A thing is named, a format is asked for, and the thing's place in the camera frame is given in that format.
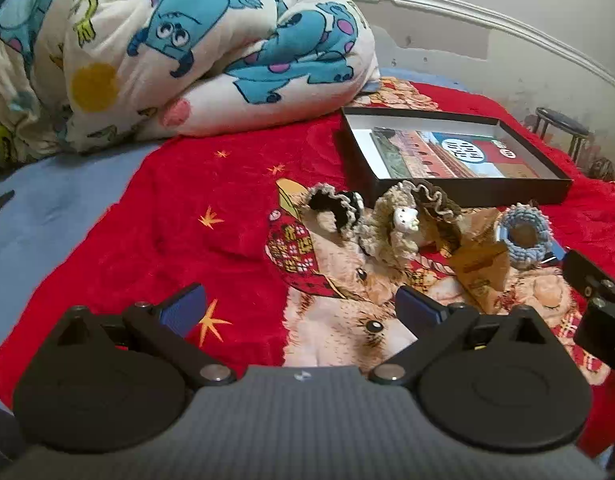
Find cartoon monster printed quilt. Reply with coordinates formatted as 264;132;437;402
0;0;381;166

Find white wall moulding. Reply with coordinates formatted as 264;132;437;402
345;0;615;98

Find red printed blanket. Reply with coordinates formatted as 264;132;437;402
0;76;615;461

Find brown scrunchie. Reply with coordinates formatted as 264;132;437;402
410;182;463;253

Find beige scrunchie with cat charm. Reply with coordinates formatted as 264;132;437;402
357;192;423;266

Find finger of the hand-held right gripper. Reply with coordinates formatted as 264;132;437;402
547;237;615;307

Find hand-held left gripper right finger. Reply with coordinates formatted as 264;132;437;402
367;285;551;386

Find brown paper packet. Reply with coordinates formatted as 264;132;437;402
432;207;511;316

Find black and beige scrunchie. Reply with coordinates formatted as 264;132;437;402
300;185;368;238

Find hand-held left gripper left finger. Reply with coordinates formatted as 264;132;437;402
54;282;238;388

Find blue seat metal stool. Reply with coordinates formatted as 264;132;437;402
533;107;592;168

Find colourful textbook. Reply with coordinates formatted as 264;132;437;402
355;127;543;181

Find light blue knitted scrunchie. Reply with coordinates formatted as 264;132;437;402
497;202;555;268

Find black shallow box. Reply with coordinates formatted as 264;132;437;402
340;106;574;209

